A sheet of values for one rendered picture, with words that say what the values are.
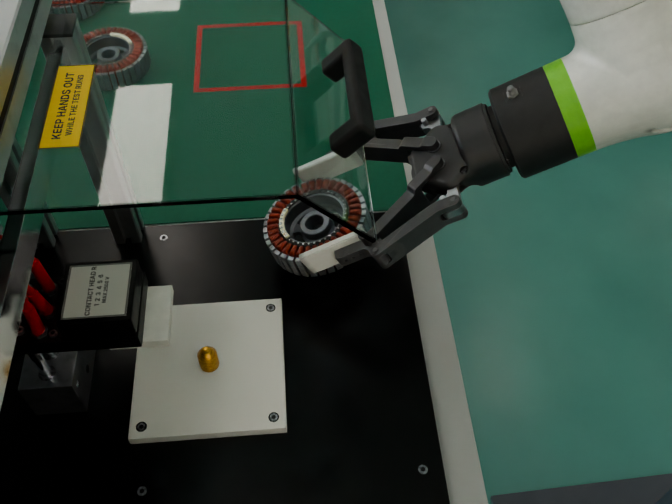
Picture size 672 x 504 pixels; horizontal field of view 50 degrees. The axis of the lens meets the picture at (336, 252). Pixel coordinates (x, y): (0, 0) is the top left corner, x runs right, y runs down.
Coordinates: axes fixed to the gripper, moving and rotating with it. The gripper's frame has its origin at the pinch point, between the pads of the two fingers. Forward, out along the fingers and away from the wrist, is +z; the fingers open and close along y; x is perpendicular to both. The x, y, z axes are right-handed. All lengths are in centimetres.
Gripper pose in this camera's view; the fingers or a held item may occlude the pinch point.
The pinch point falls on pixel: (318, 213)
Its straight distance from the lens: 77.0
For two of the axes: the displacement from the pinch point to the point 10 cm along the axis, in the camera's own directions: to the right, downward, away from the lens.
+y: -0.9, -7.8, 6.1
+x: -4.7, -5.1, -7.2
